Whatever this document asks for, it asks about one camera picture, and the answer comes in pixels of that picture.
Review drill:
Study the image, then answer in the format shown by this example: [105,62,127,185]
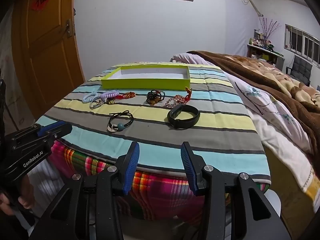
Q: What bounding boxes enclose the white floral quilt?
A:
[222,65,320,200]

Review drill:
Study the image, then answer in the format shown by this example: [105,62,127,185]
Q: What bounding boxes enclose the dark grey chair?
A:
[285,55,313,85]

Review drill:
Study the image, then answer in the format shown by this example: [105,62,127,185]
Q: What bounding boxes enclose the wooden door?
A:
[10,0,85,120]

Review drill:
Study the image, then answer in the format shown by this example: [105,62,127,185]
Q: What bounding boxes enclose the white wall pipe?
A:
[239,0,264,18]

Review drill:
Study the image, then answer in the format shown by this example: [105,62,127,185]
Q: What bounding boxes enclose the pink flower branches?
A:
[259,17,280,42]

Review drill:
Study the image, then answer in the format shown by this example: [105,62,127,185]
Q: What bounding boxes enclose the grey hair tie with charm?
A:
[89,97,105,110]

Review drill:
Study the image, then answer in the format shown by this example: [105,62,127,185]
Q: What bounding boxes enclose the purple coil hair tie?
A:
[100,90,120,101]

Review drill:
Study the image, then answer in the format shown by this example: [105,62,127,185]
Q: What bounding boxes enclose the metal door latch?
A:
[64,19,75,38]

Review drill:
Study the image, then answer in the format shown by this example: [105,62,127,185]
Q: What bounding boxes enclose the person's left hand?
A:
[0,177,35,215]

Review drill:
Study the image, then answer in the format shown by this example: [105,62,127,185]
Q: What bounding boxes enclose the black hair tie with charm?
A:
[107,110,134,133]

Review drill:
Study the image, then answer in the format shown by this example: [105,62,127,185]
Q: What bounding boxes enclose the lime green shallow box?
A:
[101,64,191,90]

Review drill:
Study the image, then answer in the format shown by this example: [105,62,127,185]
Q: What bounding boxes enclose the pink pillow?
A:
[170,52,213,67]

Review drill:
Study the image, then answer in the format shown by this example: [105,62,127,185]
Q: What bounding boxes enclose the blue coil hair tie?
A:
[82,92,99,103]

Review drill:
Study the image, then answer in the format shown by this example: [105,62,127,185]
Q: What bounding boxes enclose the cluttered wooden shelf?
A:
[246,29,285,70]

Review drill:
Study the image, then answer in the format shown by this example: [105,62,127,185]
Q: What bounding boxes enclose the brown patterned blanket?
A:
[186,51,320,173]

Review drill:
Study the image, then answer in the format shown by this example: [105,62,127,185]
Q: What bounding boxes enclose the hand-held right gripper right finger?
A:
[180,141,292,240]

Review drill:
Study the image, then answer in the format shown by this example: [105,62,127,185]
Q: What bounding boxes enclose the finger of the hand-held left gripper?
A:
[41,124,73,142]
[35,120,67,134]

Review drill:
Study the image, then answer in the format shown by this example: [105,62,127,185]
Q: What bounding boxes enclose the black fitness band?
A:
[167,104,200,130]

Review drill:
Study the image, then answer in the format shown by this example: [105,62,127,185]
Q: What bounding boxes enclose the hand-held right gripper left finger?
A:
[30,141,140,240]

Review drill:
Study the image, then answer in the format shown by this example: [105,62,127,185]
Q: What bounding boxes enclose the red woven bracelet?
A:
[106,92,136,105]

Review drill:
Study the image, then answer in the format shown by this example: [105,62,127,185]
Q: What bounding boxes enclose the barred window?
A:
[284,24,320,68]

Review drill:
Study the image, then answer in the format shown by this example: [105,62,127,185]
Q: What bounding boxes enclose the dark beaded bracelet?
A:
[146,89,166,105]

